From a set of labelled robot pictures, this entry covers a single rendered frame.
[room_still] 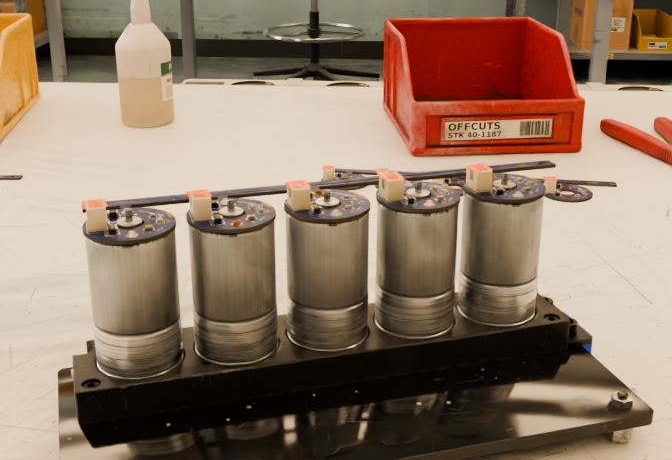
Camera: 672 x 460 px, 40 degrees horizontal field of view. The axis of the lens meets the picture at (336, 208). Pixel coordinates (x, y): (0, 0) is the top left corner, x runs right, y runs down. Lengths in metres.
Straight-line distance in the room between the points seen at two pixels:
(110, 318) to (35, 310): 0.10
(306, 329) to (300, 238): 0.03
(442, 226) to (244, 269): 0.06
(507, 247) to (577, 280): 0.10
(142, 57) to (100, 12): 4.32
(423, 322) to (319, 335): 0.03
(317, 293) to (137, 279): 0.05
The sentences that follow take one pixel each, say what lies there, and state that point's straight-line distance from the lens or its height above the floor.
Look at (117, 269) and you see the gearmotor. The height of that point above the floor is 0.80.
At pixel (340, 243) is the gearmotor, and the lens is 0.26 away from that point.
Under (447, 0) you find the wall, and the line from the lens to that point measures 4.66.
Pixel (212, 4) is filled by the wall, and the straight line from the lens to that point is 4.75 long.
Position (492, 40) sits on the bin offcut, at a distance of 0.64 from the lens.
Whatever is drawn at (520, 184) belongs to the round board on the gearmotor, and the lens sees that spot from 0.29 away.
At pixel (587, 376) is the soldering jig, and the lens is 0.29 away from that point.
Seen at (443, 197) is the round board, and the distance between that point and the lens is 0.27.
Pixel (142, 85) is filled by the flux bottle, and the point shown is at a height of 0.78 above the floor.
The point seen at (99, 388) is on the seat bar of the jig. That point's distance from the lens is 0.26.
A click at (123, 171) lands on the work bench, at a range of 0.51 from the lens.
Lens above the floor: 0.90
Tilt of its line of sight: 20 degrees down
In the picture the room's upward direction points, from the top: straight up
